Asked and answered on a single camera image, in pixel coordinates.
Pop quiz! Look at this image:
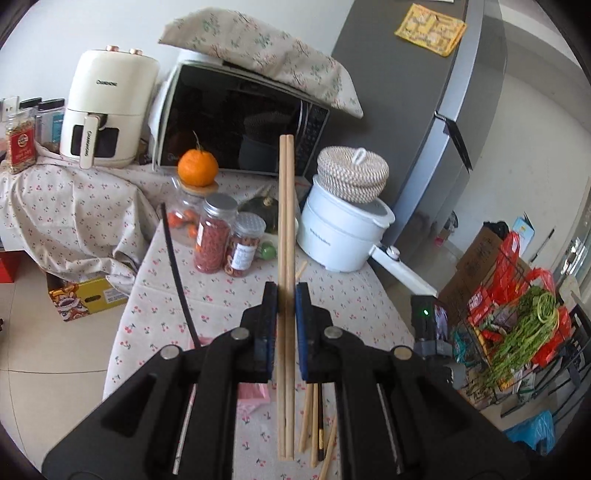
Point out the yellow printed cardboard box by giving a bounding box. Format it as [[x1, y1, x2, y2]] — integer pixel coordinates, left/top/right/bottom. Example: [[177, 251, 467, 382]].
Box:
[[47, 274, 129, 324]]

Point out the blue plastic bag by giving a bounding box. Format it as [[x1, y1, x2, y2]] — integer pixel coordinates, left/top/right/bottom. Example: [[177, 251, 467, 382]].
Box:
[[505, 410, 555, 455]]

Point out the woven lidded basket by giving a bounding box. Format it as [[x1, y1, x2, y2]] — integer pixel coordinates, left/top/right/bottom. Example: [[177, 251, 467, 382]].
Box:
[[317, 145, 389, 204]]

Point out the red-labelled snack packet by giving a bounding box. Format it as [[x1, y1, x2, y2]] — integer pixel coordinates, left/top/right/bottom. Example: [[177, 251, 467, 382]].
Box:
[[6, 111, 38, 175]]

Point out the yellow paper sheet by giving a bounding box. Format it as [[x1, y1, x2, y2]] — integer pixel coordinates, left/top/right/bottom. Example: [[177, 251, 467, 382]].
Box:
[[394, 2, 468, 57]]

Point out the pile of wooden chopsticks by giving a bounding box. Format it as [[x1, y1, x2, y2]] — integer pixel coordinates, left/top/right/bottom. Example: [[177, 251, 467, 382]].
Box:
[[294, 260, 340, 480]]

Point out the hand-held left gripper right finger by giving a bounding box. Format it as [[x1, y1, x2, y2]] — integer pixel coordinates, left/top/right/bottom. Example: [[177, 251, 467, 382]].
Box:
[[295, 281, 532, 480]]

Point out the black cable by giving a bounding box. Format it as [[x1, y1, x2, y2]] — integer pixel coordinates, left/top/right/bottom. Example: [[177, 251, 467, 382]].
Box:
[[161, 203, 201, 349]]

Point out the jar of dried red fruit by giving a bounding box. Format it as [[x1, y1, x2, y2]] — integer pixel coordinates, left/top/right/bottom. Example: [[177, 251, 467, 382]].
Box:
[[224, 213, 267, 278]]

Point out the orange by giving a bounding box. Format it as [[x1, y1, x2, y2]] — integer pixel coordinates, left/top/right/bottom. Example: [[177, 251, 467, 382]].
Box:
[[178, 148, 219, 188]]

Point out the red box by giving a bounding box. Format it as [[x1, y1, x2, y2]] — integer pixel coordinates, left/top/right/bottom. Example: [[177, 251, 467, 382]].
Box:
[[0, 254, 21, 283]]

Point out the bunch of green vegetables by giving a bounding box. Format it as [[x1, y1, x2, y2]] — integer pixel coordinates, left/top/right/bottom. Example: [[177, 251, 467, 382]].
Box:
[[480, 286, 559, 388]]

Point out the cream air fryer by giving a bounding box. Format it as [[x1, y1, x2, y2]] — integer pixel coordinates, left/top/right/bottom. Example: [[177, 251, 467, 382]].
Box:
[[59, 45, 161, 169]]

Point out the tall jar of goji berries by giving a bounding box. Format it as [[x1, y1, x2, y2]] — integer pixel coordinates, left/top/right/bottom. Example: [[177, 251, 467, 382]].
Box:
[[193, 194, 238, 275]]

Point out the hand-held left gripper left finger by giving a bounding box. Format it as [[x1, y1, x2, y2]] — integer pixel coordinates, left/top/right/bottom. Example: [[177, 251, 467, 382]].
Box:
[[42, 281, 280, 480]]

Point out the green squash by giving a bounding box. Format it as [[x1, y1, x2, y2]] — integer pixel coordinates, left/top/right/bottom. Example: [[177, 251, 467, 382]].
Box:
[[238, 194, 280, 232]]

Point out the black chopstick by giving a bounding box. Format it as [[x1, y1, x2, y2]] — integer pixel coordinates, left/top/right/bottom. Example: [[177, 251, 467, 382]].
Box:
[[316, 383, 325, 462]]

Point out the glass jar with wooden lid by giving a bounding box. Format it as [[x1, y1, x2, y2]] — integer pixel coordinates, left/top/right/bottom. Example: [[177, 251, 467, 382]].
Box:
[[167, 178, 220, 246]]

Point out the floral cloth cover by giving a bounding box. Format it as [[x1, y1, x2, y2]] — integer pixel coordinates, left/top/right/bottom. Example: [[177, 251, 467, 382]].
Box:
[[158, 8, 364, 118]]

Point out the light wooden chopstick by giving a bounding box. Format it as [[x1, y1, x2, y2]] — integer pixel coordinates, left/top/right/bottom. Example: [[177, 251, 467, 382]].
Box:
[[278, 135, 288, 460]]

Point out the grey refrigerator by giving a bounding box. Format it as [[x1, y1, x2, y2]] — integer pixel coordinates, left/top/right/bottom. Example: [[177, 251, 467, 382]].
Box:
[[330, 0, 509, 245]]

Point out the red plastic bag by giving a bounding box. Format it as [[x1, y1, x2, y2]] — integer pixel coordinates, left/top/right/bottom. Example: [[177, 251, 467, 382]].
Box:
[[496, 231, 523, 280], [526, 268, 573, 367]]

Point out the brown cardboard box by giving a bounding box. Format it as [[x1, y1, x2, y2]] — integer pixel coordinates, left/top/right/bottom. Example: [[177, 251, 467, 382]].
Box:
[[438, 222, 532, 324]]

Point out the black microwave oven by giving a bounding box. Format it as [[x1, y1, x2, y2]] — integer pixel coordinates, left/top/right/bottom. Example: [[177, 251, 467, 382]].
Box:
[[152, 62, 331, 178]]

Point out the white electric cooking pot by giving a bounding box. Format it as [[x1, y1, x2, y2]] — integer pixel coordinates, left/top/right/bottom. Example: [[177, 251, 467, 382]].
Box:
[[295, 174, 439, 298]]

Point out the black wire rack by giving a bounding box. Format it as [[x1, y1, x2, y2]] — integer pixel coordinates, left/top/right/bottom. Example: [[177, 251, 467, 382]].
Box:
[[455, 249, 583, 407]]

